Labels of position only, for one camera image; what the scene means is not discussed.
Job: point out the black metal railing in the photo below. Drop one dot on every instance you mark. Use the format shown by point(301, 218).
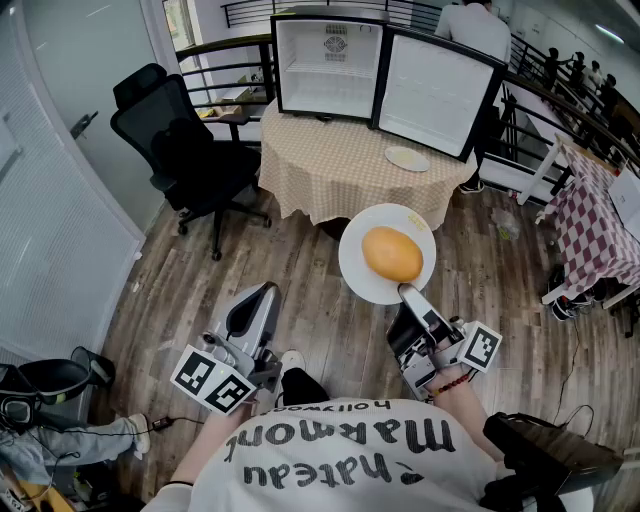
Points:
point(222, 45)

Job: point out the black power adapter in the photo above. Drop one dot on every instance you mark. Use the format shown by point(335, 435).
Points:
point(162, 423)

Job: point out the person's left forearm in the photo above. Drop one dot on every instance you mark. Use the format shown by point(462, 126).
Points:
point(215, 440)

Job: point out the black headphones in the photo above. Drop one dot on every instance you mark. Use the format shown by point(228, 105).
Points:
point(15, 410)

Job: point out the person's white shoe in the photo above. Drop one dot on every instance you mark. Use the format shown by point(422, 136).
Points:
point(292, 361)

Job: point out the small yellowish plate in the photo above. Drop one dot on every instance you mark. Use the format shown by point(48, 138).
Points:
point(407, 159)

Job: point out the black mini fridge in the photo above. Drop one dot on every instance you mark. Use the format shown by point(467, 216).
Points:
point(435, 95)

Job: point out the orange round object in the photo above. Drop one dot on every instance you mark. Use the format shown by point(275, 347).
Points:
point(392, 254)

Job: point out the black mesh waste bin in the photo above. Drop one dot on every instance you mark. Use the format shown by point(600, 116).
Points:
point(92, 365)

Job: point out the black sneaker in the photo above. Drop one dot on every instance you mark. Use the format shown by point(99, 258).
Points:
point(565, 307)

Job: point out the clear plastic bag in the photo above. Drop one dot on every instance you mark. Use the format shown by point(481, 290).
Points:
point(506, 224)

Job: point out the white box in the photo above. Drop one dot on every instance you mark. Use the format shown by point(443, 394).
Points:
point(627, 197)

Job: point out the black shoulder bag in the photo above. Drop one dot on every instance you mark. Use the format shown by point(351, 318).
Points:
point(545, 450)

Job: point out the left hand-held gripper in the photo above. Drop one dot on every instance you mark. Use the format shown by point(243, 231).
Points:
point(240, 365)

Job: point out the person in white t-shirt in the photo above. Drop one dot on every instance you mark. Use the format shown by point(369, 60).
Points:
point(350, 450)

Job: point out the black mesh office chair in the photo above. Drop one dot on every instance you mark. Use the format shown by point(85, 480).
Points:
point(190, 150)

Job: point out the person's right forearm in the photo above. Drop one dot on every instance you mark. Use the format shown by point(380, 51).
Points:
point(475, 420)

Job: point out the red checked tablecloth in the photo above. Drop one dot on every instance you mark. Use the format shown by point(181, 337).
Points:
point(585, 225)

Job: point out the person's black trouser leg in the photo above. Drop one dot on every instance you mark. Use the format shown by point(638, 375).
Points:
point(302, 390)

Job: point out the large white plate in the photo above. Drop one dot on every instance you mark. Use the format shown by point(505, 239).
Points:
point(355, 240)

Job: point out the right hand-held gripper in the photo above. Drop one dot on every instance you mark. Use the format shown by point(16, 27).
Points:
point(450, 345)

